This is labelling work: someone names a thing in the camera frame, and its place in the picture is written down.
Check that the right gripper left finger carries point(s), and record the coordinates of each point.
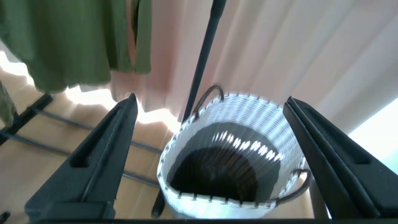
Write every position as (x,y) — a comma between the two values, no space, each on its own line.
(93,177)

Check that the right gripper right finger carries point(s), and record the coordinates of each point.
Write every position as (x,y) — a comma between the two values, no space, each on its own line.
(345,174)

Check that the green printed t-shirt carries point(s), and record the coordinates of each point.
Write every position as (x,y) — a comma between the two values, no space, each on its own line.
(68,40)

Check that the white laundry basket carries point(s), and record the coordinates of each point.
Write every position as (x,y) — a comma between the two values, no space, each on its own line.
(248,112)

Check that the black clothes rack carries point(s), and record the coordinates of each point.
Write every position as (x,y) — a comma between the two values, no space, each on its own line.
(205,53)

